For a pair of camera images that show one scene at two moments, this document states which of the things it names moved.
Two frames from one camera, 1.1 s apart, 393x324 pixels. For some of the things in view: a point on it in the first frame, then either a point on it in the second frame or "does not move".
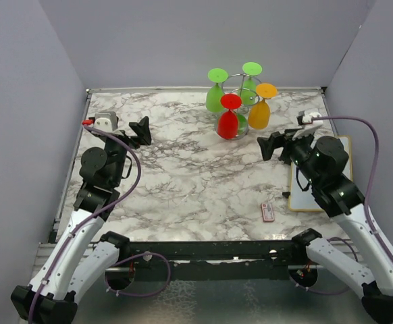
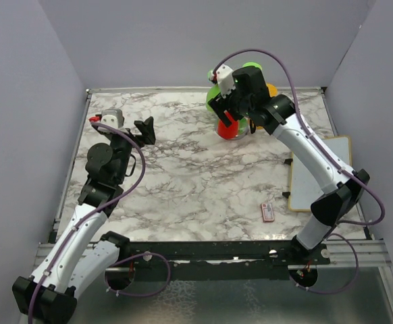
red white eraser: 267,212 does not move
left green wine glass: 215,93 does not move
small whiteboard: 300,200 does not move
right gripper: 277,140 to 217,104
